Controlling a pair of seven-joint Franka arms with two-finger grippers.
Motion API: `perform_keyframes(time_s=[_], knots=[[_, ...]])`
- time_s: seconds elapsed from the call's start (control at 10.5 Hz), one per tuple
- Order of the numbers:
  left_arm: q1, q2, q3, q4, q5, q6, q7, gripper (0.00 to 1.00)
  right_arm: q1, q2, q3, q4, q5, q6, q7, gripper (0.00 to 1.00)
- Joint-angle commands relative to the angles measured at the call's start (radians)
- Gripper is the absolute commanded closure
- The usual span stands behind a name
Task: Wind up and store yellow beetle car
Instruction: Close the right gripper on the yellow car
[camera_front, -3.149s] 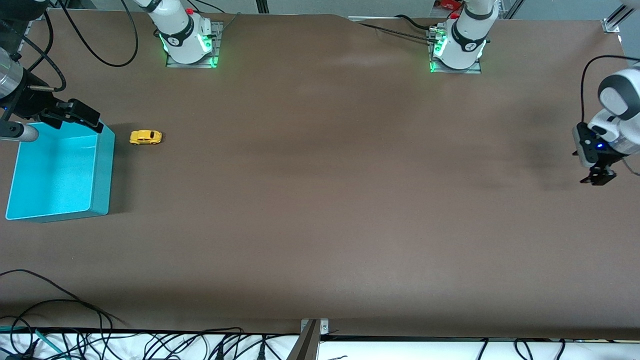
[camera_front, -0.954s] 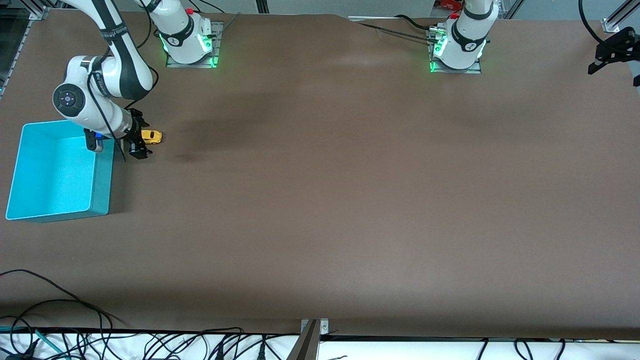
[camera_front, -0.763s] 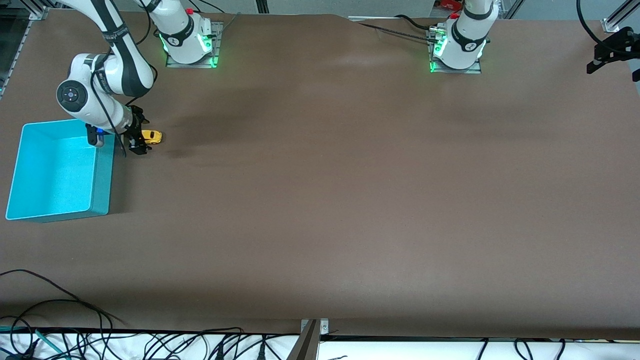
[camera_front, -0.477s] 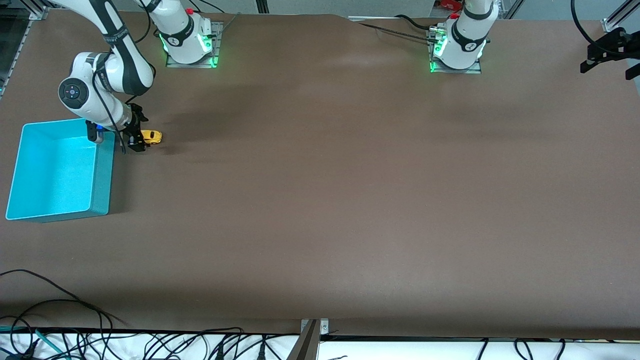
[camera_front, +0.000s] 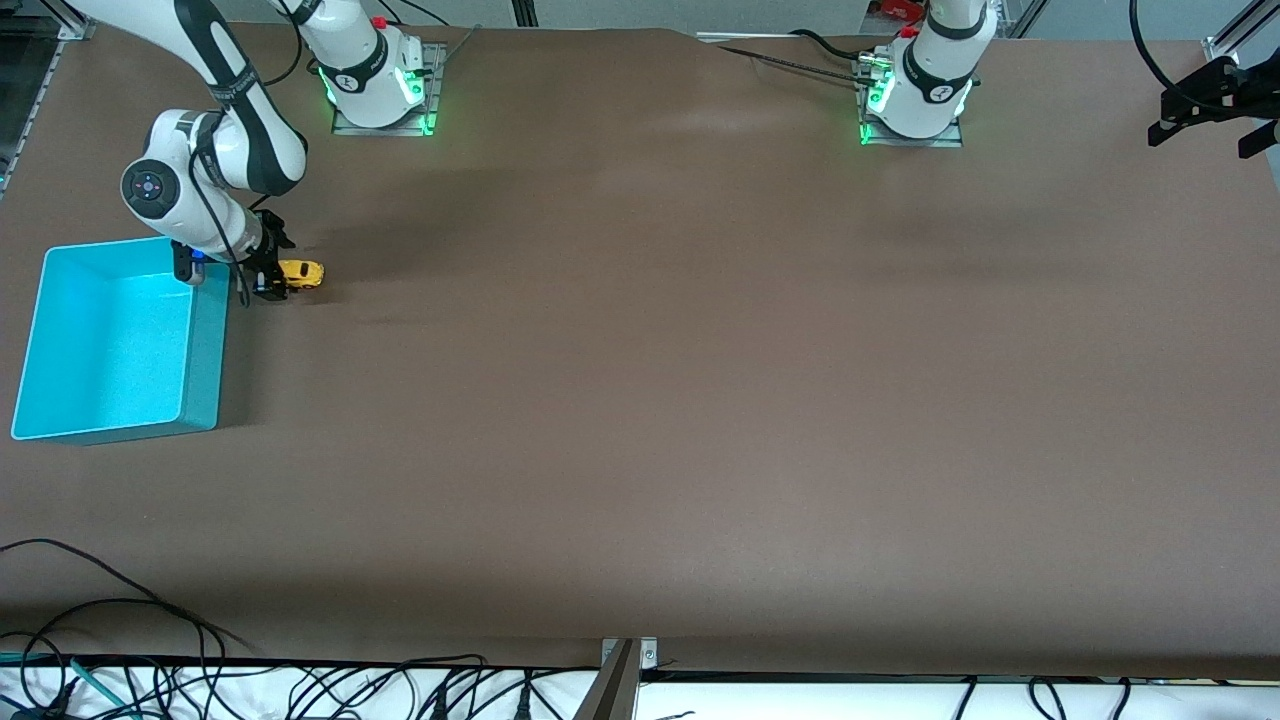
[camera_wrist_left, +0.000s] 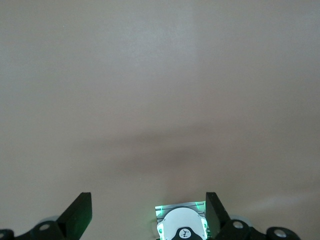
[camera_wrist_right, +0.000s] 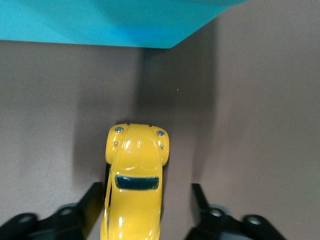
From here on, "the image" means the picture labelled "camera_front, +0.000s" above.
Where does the turquoise plastic bin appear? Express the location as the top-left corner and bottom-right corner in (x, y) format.
(10, 235), (231, 444)

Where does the brown table cover sheet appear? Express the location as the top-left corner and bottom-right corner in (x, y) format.
(0, 20), (1280, 681)

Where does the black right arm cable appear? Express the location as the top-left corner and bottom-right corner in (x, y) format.
(185, 0), (306, 307)

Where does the aluminium frame profile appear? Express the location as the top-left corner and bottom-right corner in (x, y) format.
(1203, 0), (1280, 67)
(0, 0), (96, 196)

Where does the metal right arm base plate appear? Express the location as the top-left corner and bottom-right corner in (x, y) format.
(330, 42), (448, 137)

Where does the long black floor cable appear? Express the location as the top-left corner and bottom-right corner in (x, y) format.
(0, 538), (253, 653)

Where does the black cable tangle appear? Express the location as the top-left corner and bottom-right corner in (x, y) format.
(0, 598), (601, 720)

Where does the black base supply cable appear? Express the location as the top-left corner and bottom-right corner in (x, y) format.
(715, 28), (886, 89)

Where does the teal cable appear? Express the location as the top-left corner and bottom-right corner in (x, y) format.
(0, 650), (136, 720)

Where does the metal table edge bracket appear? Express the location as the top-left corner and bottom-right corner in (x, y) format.
(600, 637), (659, 669)

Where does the grey metal stand post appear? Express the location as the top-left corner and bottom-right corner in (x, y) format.
(572, 640), (641, 720)

